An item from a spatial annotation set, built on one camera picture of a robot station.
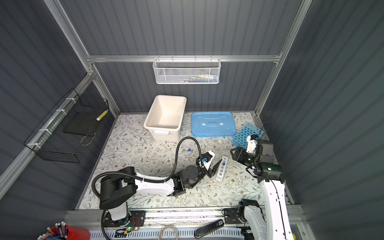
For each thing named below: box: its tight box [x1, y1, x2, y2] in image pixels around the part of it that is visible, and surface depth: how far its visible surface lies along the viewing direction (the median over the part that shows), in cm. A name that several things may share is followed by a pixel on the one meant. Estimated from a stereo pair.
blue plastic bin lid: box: [191, 111, 236, 137], surface depth 114 cm
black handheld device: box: [194, 219, 225, 239], surface depth 72 cm
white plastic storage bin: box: [143, 95, 187, 142], surface depth 107 cm
